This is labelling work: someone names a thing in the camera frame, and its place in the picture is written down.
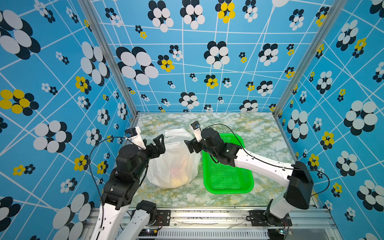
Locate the left circuit board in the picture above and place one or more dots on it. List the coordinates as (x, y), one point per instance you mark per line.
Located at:
(148, 233)

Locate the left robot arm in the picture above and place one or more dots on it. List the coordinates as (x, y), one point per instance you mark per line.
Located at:
(131, 165)

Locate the aluminium front rail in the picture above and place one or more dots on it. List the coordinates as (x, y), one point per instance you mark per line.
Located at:
(229, 223)

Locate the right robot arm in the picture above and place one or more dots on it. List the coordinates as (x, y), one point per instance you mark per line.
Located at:
(296, 178)

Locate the right circuit board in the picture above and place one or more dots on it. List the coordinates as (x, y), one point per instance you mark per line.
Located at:
(275, 234)

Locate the circuit board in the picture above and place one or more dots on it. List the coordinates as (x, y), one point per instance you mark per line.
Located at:
(148, 233)
(275, 234)

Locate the left aluminium corner post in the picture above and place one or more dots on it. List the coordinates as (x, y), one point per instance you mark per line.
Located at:
(107, 52)

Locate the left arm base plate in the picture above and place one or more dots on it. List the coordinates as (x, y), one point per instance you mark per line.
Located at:
(162, 218)

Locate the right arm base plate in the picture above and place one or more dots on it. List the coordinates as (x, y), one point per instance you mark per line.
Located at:
(258, 218)

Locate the white plastic bag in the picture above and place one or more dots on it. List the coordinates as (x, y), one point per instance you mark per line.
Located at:
(177, 166)

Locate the right aluminium corner post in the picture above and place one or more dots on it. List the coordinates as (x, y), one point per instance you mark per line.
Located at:
(323, 31)

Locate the aluminium corner post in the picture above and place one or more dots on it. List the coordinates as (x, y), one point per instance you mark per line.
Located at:
(107, 52)
(323, 31)

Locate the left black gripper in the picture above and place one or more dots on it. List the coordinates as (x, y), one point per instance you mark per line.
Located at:
(160, 146)

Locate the green plastic basket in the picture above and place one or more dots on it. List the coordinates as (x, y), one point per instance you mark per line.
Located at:
(224, 179)

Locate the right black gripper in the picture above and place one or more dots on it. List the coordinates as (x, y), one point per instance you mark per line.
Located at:
(193, 143)

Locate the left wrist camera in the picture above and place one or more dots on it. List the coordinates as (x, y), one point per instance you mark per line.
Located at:
(133, 135)

